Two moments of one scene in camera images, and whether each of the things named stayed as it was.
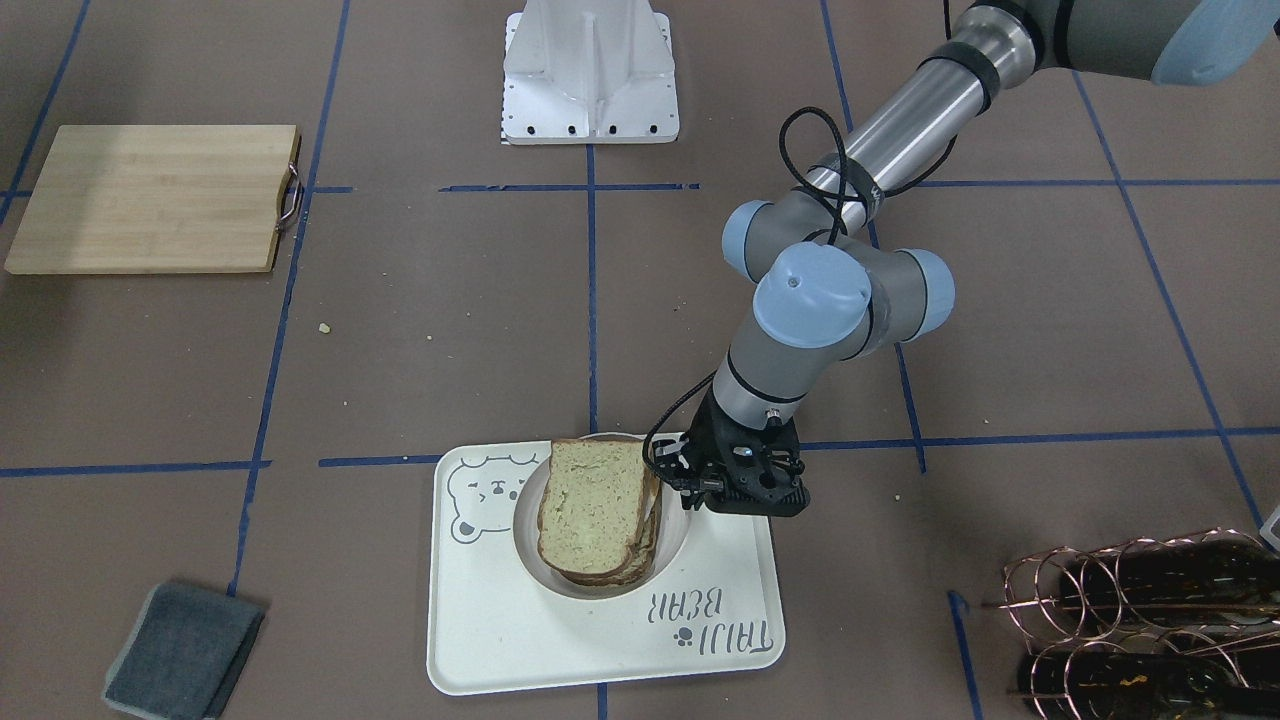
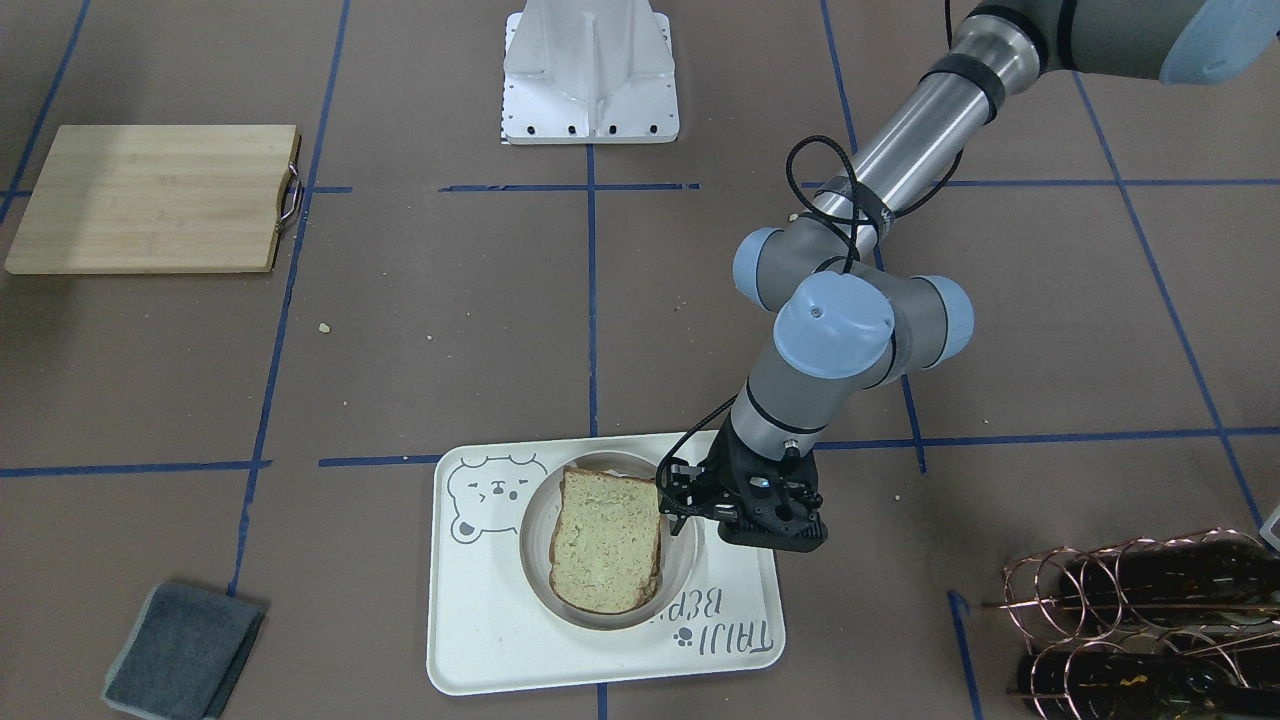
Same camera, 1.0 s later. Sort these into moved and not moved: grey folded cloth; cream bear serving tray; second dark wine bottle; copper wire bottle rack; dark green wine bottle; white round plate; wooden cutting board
Moved: white round plate
Not moved: copper wire bottle rack; wooden cutting board; cream bear serving tray; grey folded cloth; dark green wine bottle; second dark wine bottle
